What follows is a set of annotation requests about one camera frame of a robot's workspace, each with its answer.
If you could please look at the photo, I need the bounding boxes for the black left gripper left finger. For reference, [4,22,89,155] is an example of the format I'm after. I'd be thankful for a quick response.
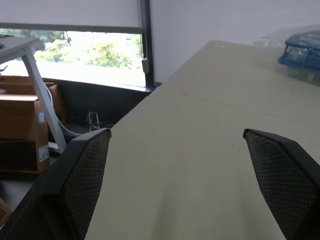
[34,128,112,240]

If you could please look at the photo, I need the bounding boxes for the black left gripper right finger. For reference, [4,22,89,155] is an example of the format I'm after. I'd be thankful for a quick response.
[242,128,320,240]

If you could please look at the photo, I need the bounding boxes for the large brown cardboard box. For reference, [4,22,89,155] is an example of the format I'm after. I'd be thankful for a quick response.
[0,75,50,174]

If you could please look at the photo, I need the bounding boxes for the small brown cardboard box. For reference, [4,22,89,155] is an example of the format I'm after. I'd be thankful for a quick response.
[43,82,68,125]

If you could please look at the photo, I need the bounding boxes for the white desk with slanted leg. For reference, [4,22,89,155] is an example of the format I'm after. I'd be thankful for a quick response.
[0,34,68,154]

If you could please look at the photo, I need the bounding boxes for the blue plastic crate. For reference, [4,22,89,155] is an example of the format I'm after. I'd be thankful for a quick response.
[277,31,320,74]

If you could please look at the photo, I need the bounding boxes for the clear plastic wrapped items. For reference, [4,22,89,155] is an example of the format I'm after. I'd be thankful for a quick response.
[252,24,320,48]

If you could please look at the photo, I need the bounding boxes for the white roller blind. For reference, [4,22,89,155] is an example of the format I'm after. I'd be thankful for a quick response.
[0,0,144,34]

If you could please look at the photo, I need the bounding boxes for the white cables on floor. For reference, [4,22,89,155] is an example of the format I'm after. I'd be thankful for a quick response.
[86,110,101,133]

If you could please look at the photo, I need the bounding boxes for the black window frame post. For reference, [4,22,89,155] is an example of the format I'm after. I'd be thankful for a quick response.
[142,0,162,91]

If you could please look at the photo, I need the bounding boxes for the blind pull cord with weight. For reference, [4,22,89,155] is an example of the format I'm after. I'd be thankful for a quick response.
[140,0,150,74]

